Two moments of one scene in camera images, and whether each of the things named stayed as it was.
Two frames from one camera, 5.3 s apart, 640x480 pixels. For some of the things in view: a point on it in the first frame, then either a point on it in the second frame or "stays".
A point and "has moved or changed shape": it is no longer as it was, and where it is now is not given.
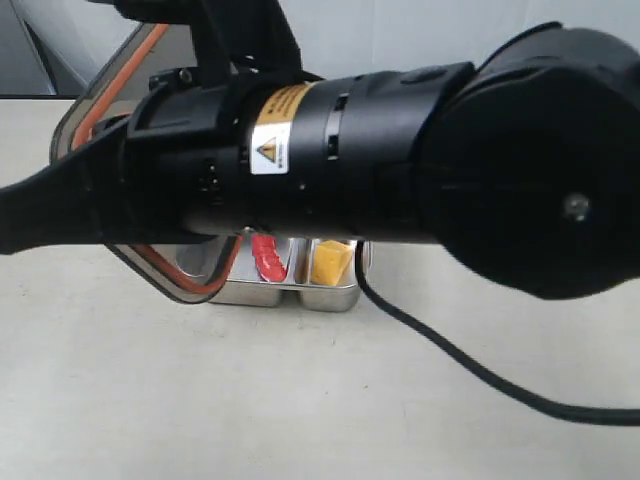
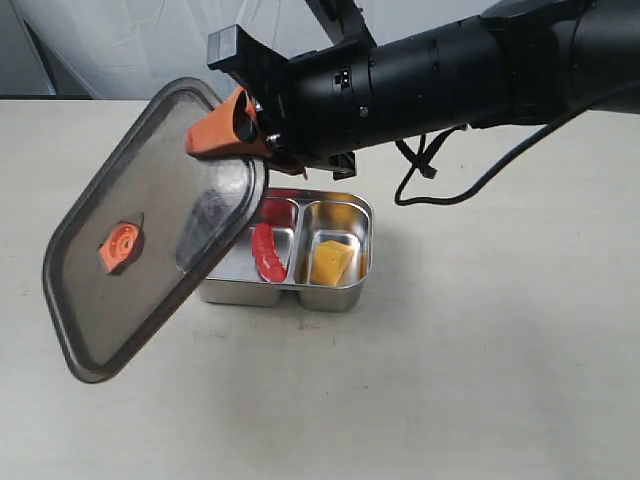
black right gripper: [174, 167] to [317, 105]
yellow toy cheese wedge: [330, 258] stays
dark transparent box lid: [184, 271] has moved or changed shape
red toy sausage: [268, 262] stays
